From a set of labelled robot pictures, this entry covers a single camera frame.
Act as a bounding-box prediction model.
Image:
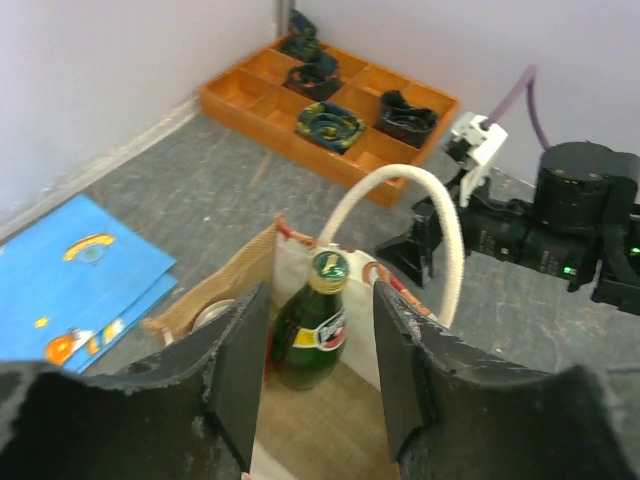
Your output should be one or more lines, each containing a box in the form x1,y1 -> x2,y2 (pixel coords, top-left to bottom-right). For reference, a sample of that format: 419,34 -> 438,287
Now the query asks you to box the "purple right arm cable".
483,64 -> 551,151

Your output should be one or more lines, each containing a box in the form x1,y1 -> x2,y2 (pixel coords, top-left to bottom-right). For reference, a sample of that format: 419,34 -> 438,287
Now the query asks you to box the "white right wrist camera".
445,112 -> 508,208

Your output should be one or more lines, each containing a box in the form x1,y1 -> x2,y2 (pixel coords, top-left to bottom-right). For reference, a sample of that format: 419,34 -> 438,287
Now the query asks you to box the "green glass bottle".
269,250 -> 350,390

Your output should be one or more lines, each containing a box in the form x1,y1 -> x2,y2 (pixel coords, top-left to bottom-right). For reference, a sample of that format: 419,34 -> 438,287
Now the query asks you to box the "burlap canvas tote bag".
146,164 -> 464,479

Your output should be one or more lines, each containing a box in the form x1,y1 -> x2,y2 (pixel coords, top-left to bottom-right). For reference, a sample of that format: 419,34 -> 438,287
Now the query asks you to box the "black rolled sock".
374,90 -> 439,149
284,52 -> 342,101

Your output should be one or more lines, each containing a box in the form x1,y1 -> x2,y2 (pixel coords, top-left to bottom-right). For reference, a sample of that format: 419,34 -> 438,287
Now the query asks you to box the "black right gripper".
374,169 -> 541,289

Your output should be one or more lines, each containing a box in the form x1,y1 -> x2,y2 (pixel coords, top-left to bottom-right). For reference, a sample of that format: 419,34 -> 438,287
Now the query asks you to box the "dark rolled sock back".
279,34 -> 321,63

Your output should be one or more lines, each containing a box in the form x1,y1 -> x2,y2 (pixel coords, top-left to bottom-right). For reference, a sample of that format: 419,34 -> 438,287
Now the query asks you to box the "blue-yellow rolled sock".
295,101 -> 366,155

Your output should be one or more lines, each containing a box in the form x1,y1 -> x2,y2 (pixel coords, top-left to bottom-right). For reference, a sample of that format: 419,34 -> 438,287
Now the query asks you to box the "orange wooden compartment tray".
200,38 -> 459,187

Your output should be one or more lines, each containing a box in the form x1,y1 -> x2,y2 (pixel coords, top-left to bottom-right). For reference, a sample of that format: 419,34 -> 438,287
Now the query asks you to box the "black rolled sock front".
374,90 -> 439,149

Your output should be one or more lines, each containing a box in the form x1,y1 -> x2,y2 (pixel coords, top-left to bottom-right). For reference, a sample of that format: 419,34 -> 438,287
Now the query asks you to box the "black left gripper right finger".
373,282 -> 639,479

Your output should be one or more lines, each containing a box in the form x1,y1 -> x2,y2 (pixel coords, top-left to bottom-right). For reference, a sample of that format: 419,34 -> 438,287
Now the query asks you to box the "blue space-print cloth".
1,195 -> 177,372

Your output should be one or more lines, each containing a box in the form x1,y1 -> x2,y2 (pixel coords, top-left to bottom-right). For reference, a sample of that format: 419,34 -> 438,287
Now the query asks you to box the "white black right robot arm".
456,141 -> 639,315

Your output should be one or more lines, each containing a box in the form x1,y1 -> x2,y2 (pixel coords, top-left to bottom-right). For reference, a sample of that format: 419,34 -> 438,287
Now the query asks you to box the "red cola can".
191,299 -> 234,332

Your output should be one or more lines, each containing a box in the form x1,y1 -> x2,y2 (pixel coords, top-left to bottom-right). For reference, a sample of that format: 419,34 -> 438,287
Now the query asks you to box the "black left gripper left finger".
1,282 -> 270,479

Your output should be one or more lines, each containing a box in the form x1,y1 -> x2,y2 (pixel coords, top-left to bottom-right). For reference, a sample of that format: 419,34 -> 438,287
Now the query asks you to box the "black rolled sock middle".
284,52 -> 342,101

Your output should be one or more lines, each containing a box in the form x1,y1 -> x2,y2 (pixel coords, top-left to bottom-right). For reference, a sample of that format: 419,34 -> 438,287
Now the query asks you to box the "dark sock in corner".
288,9 -> 317,38

